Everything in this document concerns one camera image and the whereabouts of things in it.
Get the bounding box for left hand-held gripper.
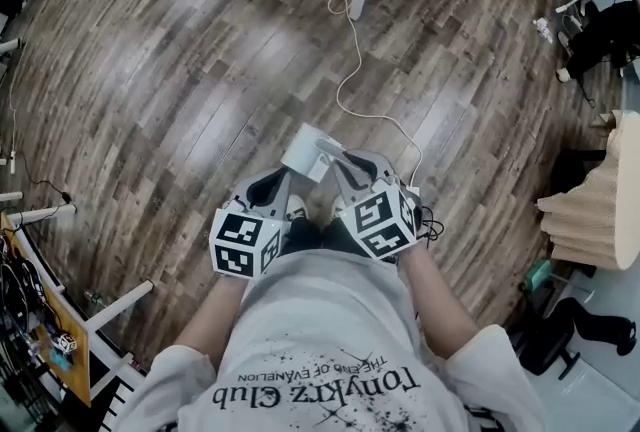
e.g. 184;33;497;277
208;168;291;279

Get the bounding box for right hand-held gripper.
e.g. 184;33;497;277
330;148;421;263

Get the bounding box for person's left forearm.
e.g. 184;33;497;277
172;274;251;361

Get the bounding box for person's right forearm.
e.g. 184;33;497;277
397;247;479;364

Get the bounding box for person's left white shoe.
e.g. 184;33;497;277
285;193;307;221

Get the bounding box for person's black trousers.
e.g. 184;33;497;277
279;217;374;261

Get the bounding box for person's white printed shirt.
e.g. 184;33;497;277
112;249;546;432

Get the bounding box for green box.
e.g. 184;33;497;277
525;258;552;292

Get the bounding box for white table leg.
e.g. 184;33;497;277
7;203;77;225

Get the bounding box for crumpled white paper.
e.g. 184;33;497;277
532;17;555;45

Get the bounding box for black office chair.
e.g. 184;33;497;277
509;294;637;379

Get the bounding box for black and white metal rack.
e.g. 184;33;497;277
84;349;151;432

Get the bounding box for wooden desk with white legs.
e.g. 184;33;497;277
0;212;155;409

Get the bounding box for round cream table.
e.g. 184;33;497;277
613;109;640;271

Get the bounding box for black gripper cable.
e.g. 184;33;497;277
417;204;446;251

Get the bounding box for white power cable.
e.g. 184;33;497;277
327;0;461;189

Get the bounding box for black floor cable with adapter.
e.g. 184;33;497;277
14;154;74;204

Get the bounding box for tangle of black cables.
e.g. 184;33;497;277
0;229;59;336

